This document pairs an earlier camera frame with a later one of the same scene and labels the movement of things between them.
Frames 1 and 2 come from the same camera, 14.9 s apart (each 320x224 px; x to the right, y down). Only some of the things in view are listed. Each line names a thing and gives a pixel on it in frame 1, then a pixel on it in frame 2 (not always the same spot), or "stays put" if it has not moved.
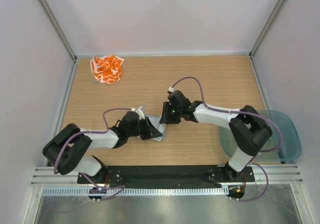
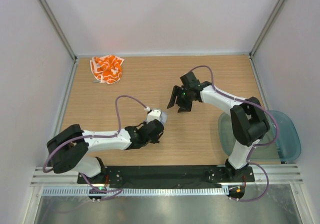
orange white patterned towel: x=106 y=69 stays put
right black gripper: x=164 y=118 -> x=177 y=92
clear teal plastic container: x=284 y=144 stays put
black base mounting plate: x=168 y=176 stays put
